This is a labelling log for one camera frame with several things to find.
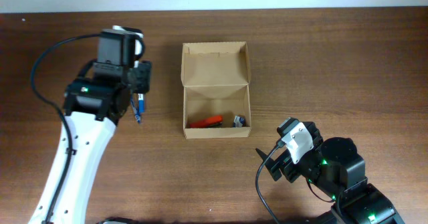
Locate orange red stapler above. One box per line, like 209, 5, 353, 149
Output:
189, 115, 223, 128

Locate white blue marker pen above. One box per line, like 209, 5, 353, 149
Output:
138, 94, 145, 114

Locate blue ballpoint pen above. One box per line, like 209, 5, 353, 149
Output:
130, 95, 141, 124

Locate white blue staples box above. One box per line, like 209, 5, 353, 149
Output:
233, 116, 246, 128

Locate brown cardboard box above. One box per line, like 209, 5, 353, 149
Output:
181, 41, 251, 139

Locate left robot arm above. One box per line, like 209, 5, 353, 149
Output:
29, 25, 152, 223

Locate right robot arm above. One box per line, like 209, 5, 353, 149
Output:
257, 117, 403, 224

